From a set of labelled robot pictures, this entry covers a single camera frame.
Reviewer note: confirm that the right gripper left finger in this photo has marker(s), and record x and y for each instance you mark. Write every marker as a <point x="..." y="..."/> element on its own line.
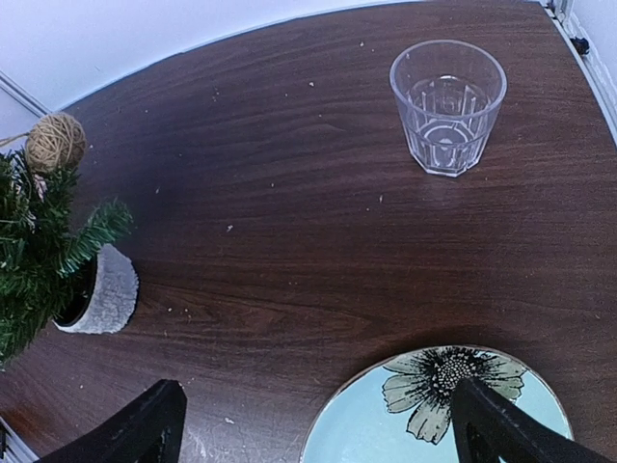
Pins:
<point x="148" y="429"/>

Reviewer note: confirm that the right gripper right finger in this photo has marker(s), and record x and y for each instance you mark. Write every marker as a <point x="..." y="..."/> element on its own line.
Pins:
<point x="489" y="428"/>

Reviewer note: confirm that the twine ball ornament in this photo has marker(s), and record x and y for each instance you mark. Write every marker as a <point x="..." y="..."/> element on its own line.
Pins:
<point x="56" y="141"/>

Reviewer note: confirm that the white tree pot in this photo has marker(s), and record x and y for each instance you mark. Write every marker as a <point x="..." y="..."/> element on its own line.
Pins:
<point x="110" y="298"/>

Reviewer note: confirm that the small green christmas tree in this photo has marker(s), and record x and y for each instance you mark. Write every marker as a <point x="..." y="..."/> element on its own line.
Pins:
<point x="46" y="266"/>

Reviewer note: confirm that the light green floral plate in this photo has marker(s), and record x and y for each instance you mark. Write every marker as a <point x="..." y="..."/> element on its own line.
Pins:
<point x="399" y="410"/>

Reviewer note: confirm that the clear drinking glass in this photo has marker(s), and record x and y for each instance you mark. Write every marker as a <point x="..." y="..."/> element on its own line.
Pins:
<point x="448" y="94"/>

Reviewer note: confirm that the left aluminium frame post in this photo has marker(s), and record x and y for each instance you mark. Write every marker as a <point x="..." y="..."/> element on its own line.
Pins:
<point x="20" y="95"/>

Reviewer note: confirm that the aluminium frame post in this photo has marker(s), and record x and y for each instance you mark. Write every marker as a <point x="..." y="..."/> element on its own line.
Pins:
<point x="20" y="95"/>
<point x="589" y="28"/>

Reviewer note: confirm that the right aluminium frame post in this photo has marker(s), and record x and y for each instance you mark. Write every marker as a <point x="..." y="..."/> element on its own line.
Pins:
<point x="589" y="28"/>

